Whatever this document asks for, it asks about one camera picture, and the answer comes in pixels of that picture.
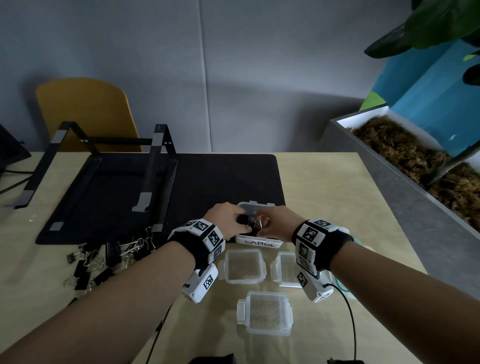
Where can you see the person's right hand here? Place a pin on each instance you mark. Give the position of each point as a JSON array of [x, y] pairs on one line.
[[283, 225]]

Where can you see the person's left hand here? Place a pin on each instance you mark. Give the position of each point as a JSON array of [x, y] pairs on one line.
[[225, 221]]

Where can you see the large black binder clip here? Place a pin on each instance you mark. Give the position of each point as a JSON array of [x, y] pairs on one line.
[[245, 221]]

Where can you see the container labelled large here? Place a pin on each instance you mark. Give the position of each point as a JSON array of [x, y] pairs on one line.
[[258, 243]]

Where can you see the pile of black binder clips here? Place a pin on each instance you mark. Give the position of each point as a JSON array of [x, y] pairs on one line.
[[112, 251]]

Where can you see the person's left forearm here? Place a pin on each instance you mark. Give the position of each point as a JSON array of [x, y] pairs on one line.
[[105, 311]]

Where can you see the person's right forearm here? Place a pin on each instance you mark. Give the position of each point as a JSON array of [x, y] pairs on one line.
[[405, 300]]

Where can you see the grey planter with moss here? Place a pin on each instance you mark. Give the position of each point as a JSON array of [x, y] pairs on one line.
[[405, 217]]

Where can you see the person's black clothing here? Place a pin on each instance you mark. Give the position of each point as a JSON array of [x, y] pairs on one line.
[[213, 360]]

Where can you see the left wrist marker band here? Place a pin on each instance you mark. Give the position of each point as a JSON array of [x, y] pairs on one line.
[[191, 243]]

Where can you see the wrist marker band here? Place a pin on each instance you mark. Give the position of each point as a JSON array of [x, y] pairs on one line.
[[337, 247], [191, 243]]

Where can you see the black desk mat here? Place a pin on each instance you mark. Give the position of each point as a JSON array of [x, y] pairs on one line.
[[225, 180]]

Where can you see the right wrist marker band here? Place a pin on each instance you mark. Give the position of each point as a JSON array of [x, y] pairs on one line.
[[337, 247]]

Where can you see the black metal laptop stand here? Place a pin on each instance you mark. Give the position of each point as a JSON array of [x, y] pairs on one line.
[[157, 146]]

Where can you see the brown moss filling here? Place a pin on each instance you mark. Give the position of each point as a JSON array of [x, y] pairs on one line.
[[393, 142]]

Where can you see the yellow chair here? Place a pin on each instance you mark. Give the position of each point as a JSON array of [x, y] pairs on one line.
[[82, 108]]

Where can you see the black computer monitor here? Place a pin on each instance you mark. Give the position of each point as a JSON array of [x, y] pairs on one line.
[[11, 150]]

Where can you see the green leafy plant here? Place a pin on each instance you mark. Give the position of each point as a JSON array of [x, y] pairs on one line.
[[431, 22]]

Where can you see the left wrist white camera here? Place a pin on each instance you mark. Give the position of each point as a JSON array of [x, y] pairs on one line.
[[198, 285]]

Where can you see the wrist white camera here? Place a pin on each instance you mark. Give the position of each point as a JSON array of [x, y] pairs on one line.
[[315, 290], [198, 285]]

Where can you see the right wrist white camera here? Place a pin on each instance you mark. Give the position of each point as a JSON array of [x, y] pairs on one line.
[[315, 290]]

